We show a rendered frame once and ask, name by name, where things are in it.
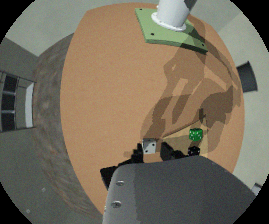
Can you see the tan square mat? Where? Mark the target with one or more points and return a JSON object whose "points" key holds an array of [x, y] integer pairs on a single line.
{"points": [[179, 140]]}

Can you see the black die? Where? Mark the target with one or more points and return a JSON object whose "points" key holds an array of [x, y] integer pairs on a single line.
{"points": [[193, 151]]}

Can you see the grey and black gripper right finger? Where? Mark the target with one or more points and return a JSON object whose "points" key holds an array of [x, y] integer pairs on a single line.
{"points": [[166, 153]]}

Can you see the white die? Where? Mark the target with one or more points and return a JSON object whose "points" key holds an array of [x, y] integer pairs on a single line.
{"points": [[149, 146]]}

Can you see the green die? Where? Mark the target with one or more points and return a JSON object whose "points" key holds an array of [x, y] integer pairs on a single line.
{"points": [[195, 134]]}

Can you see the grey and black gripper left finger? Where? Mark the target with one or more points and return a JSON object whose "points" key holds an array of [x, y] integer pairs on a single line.
{"points": [[136, 157]]}

